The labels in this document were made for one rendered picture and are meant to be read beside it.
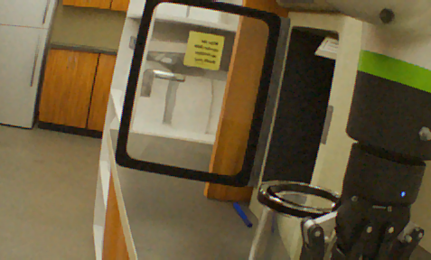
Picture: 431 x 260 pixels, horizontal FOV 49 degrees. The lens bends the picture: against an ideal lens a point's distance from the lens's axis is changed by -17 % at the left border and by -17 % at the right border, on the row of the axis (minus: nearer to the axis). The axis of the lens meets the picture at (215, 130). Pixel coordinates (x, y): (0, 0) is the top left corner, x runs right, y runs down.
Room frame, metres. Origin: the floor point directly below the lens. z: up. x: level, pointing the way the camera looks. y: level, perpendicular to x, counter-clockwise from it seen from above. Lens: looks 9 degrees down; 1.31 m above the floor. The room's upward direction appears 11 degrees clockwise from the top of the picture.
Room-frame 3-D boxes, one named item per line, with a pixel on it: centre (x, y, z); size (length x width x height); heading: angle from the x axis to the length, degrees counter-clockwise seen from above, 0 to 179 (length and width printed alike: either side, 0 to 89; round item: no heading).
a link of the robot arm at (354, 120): (0.42, -0.15, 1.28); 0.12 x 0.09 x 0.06; 15
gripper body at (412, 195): (0.42, -0.15, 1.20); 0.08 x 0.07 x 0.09; 105
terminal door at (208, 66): (1.20, 0.05, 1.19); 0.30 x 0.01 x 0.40; 98
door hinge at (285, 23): (1.22, -0.11, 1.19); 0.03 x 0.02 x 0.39; 15
